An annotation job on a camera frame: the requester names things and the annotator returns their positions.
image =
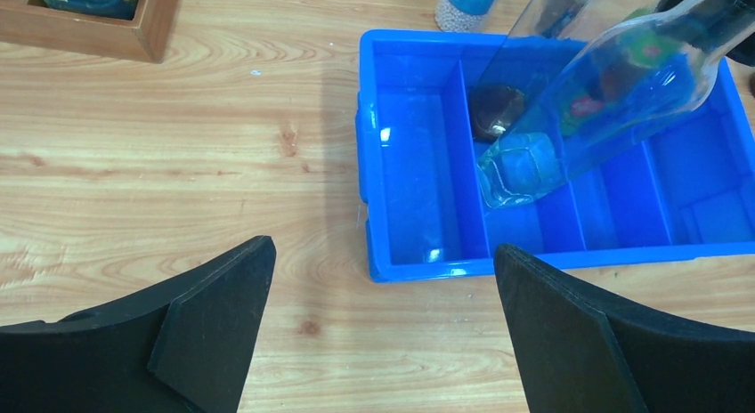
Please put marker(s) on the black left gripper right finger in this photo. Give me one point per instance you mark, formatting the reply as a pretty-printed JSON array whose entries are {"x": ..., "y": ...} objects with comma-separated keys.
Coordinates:
[{"x": 581, "y": 348}]

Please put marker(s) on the blue plastic divided bin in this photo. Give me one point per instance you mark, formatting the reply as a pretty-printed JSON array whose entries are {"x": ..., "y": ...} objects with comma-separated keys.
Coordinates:
[{"x": 685, "y": 193}]

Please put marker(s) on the wooden compartment tray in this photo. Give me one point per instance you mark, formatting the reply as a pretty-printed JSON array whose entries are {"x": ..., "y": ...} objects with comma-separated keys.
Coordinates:
[{"x": 142, "y": 38}]

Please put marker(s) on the white bead jar blue label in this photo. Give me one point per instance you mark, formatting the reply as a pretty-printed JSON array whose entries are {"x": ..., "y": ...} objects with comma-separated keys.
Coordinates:
[{"x": 463, "y": 15}]

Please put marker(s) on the clear glass oil bottle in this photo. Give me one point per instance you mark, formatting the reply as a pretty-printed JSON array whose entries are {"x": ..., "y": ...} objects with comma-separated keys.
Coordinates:
[{"x": 624, "y": 86}]

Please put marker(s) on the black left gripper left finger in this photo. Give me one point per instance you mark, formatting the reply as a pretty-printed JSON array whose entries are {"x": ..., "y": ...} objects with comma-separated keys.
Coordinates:
[{"x": 182, "y": 345}]

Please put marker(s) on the glass bottle with brown sauce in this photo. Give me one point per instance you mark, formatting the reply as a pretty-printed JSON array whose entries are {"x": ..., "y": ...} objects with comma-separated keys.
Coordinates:
[{"x": 546, "y": 36}]

